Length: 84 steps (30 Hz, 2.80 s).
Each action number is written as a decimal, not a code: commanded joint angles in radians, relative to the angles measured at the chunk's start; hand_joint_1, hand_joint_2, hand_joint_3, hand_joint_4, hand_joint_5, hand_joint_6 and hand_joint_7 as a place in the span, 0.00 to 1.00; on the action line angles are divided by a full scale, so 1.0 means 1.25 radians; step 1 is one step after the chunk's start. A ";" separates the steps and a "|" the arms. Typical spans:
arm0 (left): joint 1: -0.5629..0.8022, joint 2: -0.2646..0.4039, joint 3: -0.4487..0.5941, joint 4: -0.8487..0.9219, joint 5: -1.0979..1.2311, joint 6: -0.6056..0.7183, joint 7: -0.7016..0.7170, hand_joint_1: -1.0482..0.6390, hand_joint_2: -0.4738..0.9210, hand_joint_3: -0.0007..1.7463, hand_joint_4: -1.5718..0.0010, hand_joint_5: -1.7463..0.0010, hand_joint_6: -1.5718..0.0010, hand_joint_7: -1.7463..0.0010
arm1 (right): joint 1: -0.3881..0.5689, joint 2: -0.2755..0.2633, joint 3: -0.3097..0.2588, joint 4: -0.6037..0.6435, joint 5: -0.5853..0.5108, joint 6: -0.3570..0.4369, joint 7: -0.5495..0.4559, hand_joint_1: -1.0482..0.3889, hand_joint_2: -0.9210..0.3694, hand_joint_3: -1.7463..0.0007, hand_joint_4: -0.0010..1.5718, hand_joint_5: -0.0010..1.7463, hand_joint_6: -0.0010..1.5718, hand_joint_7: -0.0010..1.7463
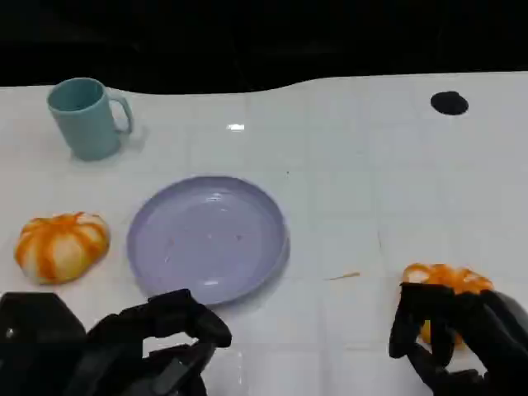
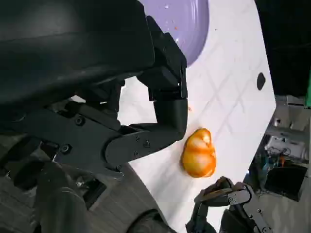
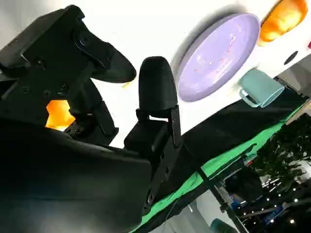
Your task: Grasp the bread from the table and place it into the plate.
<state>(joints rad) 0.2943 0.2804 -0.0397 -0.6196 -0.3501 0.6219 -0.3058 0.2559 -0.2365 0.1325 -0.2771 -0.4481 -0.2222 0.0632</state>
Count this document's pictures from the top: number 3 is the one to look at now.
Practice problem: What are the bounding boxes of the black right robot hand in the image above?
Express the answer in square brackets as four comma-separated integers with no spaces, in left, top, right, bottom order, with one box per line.
[0,4,195,233]

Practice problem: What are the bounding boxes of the orange and white toy bread roll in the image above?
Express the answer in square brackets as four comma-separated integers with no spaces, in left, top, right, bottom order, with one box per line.
[45,99,75,132]
[259,0,309,47]

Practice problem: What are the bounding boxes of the green cloth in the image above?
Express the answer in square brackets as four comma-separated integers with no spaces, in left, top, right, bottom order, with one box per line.
[143,104,311,219]

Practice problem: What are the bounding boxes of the black tripod pole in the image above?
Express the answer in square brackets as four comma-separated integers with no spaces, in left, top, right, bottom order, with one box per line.
[195,166,245,233]

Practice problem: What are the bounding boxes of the teal cylinder container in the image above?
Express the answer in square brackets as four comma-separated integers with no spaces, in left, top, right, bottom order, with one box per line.
[210,217,239,233]

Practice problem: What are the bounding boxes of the black backdrop cloth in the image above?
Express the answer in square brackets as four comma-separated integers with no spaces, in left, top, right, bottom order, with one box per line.
[170,96,311,195]

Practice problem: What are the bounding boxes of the lilac plate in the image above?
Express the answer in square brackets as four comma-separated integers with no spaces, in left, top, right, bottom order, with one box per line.
[177,13,261,102]

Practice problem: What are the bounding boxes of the pale green mug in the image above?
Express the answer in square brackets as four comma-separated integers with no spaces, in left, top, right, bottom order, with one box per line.
[239,68,285,109]

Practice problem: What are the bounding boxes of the dark leafy plant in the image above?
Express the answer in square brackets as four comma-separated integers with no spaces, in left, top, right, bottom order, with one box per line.
[252,116,311,195]

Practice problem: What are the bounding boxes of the black round table grommet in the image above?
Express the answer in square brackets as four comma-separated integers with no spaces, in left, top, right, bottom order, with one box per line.
[283,50,300,65]

